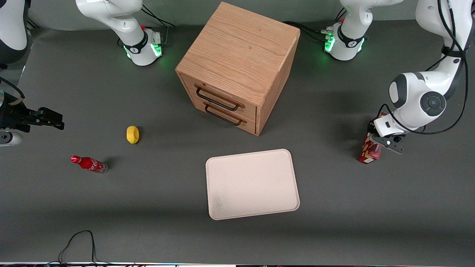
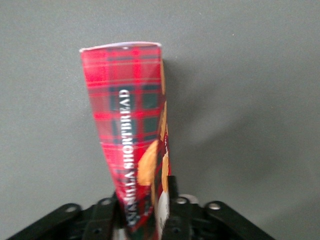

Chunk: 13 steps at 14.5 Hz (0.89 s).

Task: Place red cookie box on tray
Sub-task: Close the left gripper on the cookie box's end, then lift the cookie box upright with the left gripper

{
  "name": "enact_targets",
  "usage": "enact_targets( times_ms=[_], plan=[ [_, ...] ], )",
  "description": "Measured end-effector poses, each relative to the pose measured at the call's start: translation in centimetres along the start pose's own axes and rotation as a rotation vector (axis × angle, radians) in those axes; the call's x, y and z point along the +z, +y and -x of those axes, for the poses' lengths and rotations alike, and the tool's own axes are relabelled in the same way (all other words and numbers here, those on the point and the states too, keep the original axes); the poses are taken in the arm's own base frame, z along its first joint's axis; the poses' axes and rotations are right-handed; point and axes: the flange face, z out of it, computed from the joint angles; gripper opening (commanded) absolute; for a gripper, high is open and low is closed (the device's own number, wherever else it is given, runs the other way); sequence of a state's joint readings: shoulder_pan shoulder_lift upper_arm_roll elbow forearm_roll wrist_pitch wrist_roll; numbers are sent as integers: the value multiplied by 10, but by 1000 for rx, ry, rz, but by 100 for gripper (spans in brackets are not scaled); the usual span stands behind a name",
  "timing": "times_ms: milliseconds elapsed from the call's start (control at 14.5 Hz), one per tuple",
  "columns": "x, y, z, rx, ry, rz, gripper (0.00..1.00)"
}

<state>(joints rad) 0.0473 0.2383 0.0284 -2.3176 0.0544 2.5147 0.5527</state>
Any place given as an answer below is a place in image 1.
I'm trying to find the wooden drawer cabinet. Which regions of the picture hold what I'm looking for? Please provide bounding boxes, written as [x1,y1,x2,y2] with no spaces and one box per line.
[175,1,301,136]

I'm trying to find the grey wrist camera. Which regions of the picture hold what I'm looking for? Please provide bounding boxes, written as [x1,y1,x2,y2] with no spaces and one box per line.
[371,133,406,155]
[0,131,23,146]

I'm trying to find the black left base cables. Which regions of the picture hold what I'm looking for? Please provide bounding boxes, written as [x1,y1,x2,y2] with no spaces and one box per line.
[283,7,347,42]

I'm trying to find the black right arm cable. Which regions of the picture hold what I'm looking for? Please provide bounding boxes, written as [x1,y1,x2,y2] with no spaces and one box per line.
[0,77,25,107]

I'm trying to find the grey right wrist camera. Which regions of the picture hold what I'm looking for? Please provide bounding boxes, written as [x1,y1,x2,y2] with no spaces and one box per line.
[0,131,23,146]

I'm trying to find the wooden drawer with black handle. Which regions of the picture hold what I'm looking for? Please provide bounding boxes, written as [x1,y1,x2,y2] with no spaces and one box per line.
[180,73,258,121]
[192,99,257,135]

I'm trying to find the black right base cables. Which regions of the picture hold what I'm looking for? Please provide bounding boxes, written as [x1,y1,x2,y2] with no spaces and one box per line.
[141,4,176,47]

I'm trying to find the red cola bottle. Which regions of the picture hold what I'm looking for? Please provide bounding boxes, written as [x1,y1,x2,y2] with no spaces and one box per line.
[71,155,108,174]

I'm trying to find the red cookie box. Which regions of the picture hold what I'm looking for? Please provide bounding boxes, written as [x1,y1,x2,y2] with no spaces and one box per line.
[357,112,389,164]

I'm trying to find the black cable loop on table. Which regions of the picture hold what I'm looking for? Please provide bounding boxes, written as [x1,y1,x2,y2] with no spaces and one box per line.
[56,230,114,266]

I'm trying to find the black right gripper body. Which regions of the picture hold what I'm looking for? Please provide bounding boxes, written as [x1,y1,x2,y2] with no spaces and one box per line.
[0,97,40,133]

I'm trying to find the beige rectangular tray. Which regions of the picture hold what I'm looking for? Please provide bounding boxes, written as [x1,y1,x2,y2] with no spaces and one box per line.
[205,149,300,221]

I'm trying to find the black base cables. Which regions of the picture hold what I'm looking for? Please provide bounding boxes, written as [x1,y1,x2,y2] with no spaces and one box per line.
[141,4,176,47]
[283,7,347,42]

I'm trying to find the yellow lemon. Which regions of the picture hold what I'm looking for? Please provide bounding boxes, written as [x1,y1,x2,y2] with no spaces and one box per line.
[126,125,140,144]

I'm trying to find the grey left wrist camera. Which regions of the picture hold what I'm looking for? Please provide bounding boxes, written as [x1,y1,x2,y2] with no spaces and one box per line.
[371,133,406,155]

